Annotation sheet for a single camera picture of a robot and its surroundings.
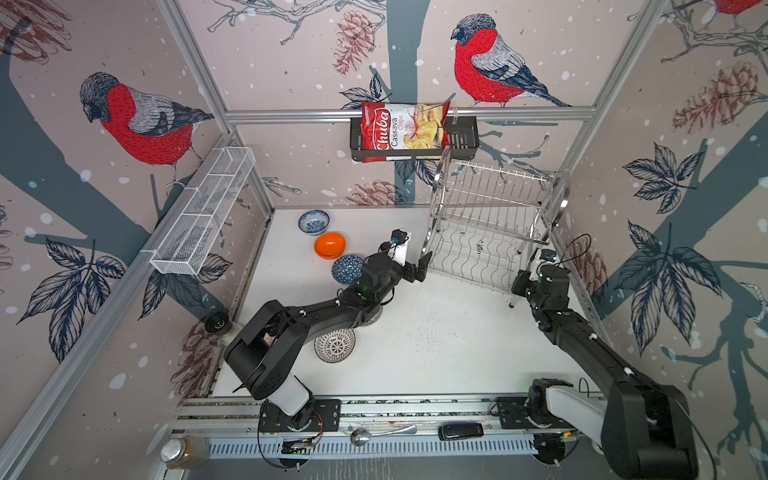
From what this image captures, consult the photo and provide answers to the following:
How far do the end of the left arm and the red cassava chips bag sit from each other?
0.35 meters

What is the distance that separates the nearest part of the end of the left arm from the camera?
750 millimetres

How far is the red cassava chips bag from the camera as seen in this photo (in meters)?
0.87
